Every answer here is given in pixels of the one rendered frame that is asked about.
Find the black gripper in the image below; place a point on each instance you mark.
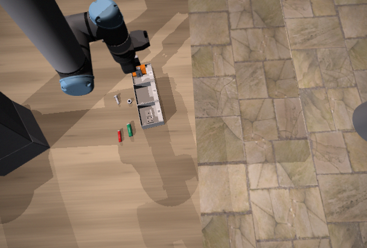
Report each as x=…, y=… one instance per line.
x=125, y=54

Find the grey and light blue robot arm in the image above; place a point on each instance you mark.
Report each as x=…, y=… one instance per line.
x=64, y=40

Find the grey rack of three bins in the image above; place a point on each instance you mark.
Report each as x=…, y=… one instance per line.
x=147, y=98

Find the white domino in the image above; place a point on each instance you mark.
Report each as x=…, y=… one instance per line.
x=149, y=116

